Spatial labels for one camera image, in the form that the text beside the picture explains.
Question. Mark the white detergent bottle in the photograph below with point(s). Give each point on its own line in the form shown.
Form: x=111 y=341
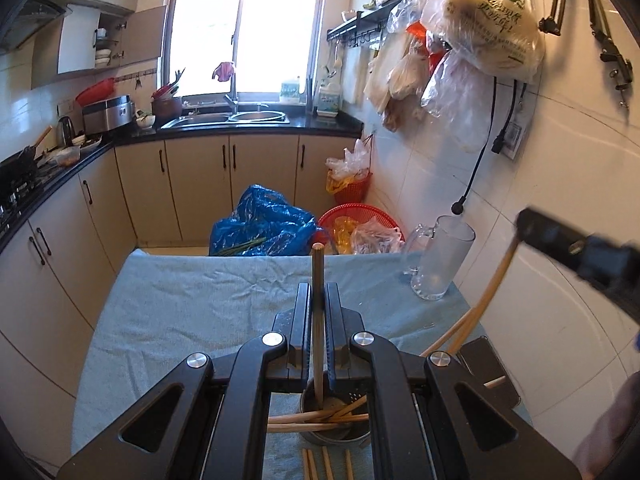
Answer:
x=330 y=100

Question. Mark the steel kitchen sink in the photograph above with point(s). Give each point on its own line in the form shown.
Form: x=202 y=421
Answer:
x=250 y=116

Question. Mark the white tag card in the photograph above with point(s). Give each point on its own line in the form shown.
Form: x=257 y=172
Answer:
x=515 y=140

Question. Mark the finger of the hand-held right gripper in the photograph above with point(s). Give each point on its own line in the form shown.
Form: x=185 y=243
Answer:
x=550 y=235

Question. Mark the black smartphone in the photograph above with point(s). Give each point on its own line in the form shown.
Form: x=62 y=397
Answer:
x=480 y=360

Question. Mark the single wooden chopstick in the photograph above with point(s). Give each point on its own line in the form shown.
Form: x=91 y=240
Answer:
x=495 y=382
x=492 y=290
x=462 y=332
x=318 y=270

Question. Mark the steel sink faucet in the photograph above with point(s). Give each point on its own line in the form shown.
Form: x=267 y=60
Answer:
x=231 y=97

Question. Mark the white plastic bags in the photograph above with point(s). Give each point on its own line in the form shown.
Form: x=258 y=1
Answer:
x=350 y=162

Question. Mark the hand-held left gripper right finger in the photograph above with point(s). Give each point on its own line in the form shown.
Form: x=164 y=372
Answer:
x=332 y=330

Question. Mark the pink cloth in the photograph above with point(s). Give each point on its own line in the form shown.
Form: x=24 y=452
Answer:
x=223 y=71

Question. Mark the beige lower kitchen cabinets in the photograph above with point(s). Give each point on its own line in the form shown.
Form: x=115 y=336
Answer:
x=200 y=185

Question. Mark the large red plastic basket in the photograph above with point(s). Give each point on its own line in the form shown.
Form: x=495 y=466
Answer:
x=335 y=215

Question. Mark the clear glass pitcher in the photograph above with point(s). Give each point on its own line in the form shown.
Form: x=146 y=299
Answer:
x=440 y=260

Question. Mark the green white carton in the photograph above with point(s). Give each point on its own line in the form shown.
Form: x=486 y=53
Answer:
x=289 y=92

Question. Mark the cluster of hanging plastic bags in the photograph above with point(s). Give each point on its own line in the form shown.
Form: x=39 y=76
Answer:
x=480 y=20

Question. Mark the steel kettle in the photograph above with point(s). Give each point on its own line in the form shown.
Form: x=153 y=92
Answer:
x=66 y=131

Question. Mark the black kitchen countertop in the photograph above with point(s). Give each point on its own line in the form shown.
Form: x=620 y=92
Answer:
x=310 y=125

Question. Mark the person's right forearm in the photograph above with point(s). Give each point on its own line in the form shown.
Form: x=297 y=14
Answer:
x=610 y=440

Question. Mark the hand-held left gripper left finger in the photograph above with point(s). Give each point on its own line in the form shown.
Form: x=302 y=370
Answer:
x=306 y=330

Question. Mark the beige upper kitchen cabinet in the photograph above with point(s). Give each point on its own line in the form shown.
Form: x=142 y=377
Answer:
x=145 y=35

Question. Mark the black gas stove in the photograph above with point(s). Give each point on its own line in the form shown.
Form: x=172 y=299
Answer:
x=15 y=200

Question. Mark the black frying pan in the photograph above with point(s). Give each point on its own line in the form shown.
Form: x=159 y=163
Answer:
x=20 y=162

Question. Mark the dark grey chopstick holder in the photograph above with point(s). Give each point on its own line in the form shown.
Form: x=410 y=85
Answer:
x=340 y=436

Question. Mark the grey-green table cloth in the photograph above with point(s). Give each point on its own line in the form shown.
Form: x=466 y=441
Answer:
x=175 y=310

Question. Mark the silver rice cooker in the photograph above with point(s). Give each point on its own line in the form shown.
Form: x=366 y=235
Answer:
x=107 y=115

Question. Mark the kitchen window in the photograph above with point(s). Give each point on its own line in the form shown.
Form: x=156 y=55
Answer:
x=260 y=35

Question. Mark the blue plastic bag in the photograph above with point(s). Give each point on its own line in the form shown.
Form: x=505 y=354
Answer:
x=260 y=220

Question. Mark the small white bowl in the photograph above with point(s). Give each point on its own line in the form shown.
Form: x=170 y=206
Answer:
x=145 y=120

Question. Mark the red plastic basin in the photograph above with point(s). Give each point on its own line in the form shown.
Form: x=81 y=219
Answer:
x=95 y=92

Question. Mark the brown ceramic pot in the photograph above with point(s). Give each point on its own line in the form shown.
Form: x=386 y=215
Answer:
x=167 y=109

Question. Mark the black wall rack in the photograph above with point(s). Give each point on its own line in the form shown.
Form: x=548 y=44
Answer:
x=350 y=27

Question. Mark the steel range hood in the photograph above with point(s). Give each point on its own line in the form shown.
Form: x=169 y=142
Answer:
x=30 y=20

